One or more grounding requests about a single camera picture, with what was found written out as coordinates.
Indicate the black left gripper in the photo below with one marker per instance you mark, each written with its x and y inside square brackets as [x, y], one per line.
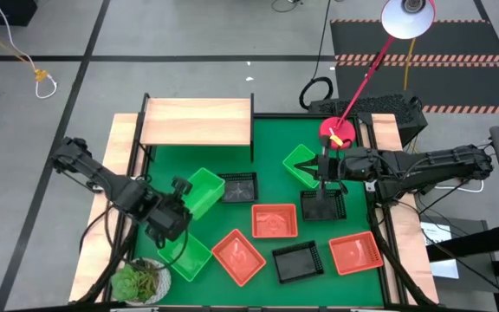
[169, 221]

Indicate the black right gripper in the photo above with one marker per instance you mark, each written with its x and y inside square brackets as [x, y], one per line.
[332, 169]

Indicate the green plastic basket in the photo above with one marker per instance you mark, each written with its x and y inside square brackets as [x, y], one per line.
[191, 260]
[208, 190]
[296, 156]

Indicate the black plastic basket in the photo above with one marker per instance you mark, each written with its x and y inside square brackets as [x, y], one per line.
[238, 188]
[325, 208]
[297, 262]

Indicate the orange plastic basket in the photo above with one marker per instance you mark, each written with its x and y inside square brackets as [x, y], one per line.
[274, 221]
[355, 252]
[238, 257]

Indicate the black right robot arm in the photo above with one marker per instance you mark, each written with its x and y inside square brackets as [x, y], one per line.
[427, 167]

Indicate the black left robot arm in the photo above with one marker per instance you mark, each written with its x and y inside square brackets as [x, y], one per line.
[102, 177]

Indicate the red desk lamp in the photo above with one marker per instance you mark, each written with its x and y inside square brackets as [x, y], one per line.
[338, 130]

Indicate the green table mat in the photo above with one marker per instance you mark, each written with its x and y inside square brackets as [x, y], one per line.
[271, 134]

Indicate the succulent in white patterned pot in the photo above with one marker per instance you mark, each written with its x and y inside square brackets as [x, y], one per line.
[132, 281]

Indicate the white paper sheet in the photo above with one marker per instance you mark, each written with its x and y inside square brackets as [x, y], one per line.
[438, 232]

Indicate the black floor mat hazard stripes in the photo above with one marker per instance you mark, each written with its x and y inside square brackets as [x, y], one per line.
[449, 39]

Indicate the black box on floor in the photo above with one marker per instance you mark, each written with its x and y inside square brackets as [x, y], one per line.
[2, 11]

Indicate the wooden shelf with black frame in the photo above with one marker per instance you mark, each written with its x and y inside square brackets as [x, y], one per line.
[195, 121]

